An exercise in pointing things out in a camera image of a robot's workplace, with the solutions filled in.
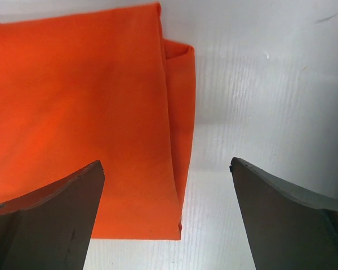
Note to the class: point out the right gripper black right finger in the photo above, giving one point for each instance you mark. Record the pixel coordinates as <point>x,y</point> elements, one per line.
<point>287,226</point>

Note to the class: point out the orange t shirt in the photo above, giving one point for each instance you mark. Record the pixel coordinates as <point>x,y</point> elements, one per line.
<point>101,86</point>

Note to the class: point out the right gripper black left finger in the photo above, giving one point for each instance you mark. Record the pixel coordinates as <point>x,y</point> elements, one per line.
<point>51,227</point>

